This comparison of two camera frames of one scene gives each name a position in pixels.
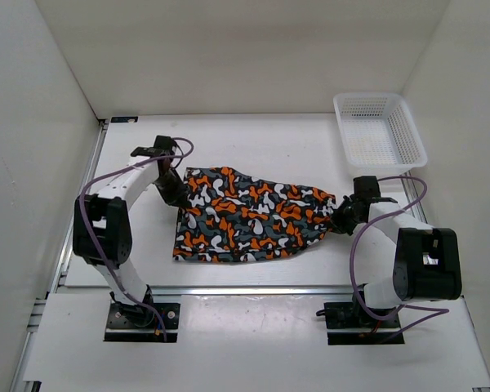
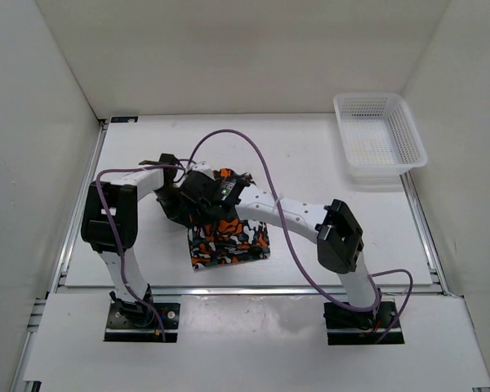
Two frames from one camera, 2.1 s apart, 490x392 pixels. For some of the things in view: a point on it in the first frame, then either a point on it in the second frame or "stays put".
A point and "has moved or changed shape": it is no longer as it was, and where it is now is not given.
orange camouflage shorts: (232, 217) has moved or changed shape
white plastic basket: (378, 133) stays put
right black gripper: (337, 221) → (207, 216)
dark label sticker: (123, 119) stays put
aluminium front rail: (216, 291) stays put
